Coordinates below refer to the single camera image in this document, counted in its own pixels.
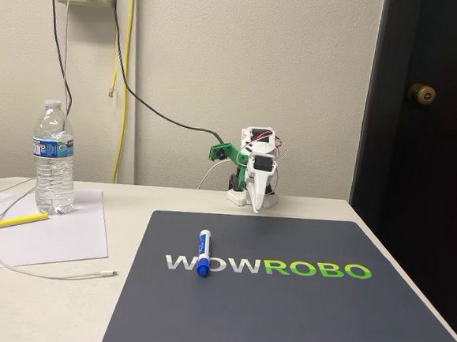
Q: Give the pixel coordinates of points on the blue dry erase marker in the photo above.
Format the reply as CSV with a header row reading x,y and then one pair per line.
x,y
204,252

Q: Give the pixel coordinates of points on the dark grey WOWROBO mat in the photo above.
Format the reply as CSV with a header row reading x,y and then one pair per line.
x,y
280,317

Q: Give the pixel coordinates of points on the dark door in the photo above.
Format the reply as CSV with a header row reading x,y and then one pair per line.
x,y
428,194

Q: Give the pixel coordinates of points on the brass door knob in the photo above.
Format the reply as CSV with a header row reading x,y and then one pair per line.
x,y
420,94

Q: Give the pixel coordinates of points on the white paper sheet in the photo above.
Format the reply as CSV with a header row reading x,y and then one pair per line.
x,y
60,241

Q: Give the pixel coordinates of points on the clear plastic water bottle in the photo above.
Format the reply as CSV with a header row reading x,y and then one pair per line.
x,y
52,165

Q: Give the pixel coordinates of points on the yellow marker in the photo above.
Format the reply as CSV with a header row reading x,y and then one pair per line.
x,y
20,220

